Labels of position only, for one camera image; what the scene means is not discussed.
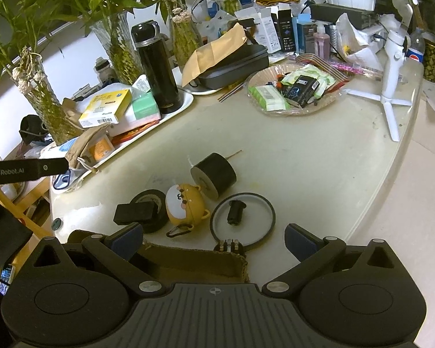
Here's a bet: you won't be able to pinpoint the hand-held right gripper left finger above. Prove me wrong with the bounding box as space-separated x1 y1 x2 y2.
28 223 172 297

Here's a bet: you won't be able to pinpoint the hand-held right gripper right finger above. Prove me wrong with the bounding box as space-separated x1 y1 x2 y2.
262 224 407 296

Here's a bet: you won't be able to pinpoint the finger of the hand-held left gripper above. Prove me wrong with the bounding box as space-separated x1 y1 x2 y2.
40 157 69 179

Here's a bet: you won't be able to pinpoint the black rectangular block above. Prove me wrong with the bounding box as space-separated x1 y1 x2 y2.
113 203 159 226

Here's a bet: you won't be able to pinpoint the black tape roll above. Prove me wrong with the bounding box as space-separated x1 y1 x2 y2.
130 189 169 235

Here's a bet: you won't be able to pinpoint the yellow bear earbud case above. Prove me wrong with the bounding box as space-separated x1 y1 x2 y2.
165 184 211 238

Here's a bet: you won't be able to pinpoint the brown cardboard box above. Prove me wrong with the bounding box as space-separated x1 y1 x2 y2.
136 242 249 284

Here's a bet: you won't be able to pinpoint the small black adapter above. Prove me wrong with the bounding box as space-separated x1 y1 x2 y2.
227 200 248 226

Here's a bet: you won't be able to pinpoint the black cylindrical roll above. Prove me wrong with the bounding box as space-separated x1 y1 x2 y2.
190 153 237 200

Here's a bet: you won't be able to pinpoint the wooden chair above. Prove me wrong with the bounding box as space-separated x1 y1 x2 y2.
0 172 54 272

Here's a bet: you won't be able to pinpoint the black headgear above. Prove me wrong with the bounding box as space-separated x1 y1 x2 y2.
19 115 52 144

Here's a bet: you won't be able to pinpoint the yellow and white box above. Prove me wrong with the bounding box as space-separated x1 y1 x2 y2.
79 88 133 128

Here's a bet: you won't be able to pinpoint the red and orange packet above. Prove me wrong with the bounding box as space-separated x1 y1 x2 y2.
112 119 161 146

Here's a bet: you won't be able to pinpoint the smartphone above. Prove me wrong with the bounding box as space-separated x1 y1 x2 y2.
0 264 16 295

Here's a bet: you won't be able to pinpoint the mint green tissue pack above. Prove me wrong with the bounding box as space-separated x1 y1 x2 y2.
123 92 162 124

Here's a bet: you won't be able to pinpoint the small white black-capped bottle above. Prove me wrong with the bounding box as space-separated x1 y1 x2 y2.
95 57 115 85

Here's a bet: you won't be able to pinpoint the white tray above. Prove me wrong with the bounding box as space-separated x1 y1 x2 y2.
50 90 195 193

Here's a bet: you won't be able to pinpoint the glass plate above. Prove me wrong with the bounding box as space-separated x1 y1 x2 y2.
246 63 347 117

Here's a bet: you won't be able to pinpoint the black thermos bottle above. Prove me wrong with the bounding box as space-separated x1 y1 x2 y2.
131 21 182 114

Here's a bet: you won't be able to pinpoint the green wet wipe packet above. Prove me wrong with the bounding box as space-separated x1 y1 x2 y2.
248 85 291 112

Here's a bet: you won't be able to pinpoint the small black box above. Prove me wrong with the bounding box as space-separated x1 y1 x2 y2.
283 75 320 108

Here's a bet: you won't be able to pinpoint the green and white packet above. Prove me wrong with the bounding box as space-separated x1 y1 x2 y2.
280 66 336 97

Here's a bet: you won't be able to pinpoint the chopsticks pair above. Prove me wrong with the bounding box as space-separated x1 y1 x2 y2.
217 81 246 102

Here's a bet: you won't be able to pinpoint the pink striped straws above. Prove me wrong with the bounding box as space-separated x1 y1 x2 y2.
295 53 382 81

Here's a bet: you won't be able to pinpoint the black zip case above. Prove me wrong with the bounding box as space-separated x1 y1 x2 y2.
195 43 270 90

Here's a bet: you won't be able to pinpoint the brown paper envelope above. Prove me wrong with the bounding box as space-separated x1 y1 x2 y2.
182 23 248 87

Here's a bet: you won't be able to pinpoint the pink soap bottle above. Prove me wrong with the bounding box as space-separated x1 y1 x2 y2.
313 22 335 61

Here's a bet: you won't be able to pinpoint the white plastic bag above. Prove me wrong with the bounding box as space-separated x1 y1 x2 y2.
335 12 384 72

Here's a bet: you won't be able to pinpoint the blue carton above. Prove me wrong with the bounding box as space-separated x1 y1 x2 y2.
292 13 318 53

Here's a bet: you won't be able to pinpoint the white gimbal tripod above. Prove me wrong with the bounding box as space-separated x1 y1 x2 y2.
346 0 420 142

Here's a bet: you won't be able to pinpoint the black carton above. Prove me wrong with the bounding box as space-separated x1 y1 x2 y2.
277 7 294 52

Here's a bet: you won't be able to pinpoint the white carton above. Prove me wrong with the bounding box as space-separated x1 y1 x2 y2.
253 7 282 55

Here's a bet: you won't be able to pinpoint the pineapple print cup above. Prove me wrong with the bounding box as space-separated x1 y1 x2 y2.
422 41 435 82

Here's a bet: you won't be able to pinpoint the cola bottle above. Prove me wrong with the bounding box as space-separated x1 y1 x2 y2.
407 27 426 63

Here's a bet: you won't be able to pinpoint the flat black box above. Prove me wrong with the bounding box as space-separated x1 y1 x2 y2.
309 3 378 27

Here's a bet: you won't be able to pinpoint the yellow and black cloth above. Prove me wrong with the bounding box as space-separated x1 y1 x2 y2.
255 0 299 8

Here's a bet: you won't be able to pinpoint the brown drawstring pouch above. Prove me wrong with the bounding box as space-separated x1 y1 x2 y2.
65 123 114 172

